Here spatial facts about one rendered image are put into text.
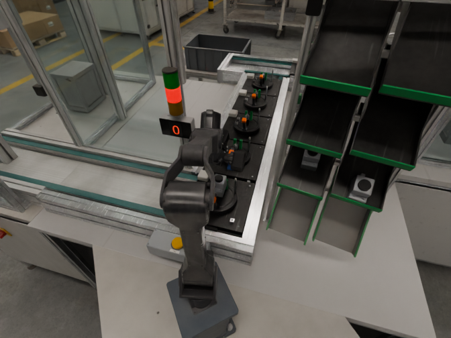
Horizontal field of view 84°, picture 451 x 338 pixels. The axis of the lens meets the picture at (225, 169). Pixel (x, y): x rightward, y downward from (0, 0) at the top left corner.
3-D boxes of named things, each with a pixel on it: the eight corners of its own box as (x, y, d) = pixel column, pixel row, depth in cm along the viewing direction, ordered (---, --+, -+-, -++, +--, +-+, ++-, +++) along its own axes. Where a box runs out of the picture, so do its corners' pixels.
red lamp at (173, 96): (178, 104, 83) (176, 90, 80) (164, 102, 84) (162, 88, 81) (184, 96, 87) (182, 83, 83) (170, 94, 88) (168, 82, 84)
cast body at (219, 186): (222, 198, 91) (222, 185, 86) (211, 195, 92) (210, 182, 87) (228, 181, 97) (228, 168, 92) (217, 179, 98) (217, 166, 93)
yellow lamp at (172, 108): (180, 117, 87) (178, 104, 83) (166, 115, 88) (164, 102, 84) (185, 109, 90) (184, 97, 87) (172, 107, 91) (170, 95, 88)
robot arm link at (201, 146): (212, 214, 39) (213, 147, 36) (160, 212, 39) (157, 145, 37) (222, 169, 67) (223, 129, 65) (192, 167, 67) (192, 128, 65)
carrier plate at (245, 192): (242, 235, 89) (242, 232, 87) (179, 220, 93) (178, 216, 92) (254, 186, 105) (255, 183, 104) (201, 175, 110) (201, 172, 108)
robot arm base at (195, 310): (193, 315, 61) (191, 308, 57) (184, 290, 65) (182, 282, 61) (219, 302, 63) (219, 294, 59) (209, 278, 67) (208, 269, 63)
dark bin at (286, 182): (321, 200, 70) (326, 194, 63) (276, 186, 74) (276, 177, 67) (346, 119, 78) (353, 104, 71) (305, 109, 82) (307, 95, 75)
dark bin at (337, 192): (378, 212, 67) (390, 206, 61) (329, 196, 71) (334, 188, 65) (399, 127, 75) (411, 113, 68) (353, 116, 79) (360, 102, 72)
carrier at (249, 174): (255, 184, 106) (258, 162, 97) (202, 173, 111) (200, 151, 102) (264, 148, 123) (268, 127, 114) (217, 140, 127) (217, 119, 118)
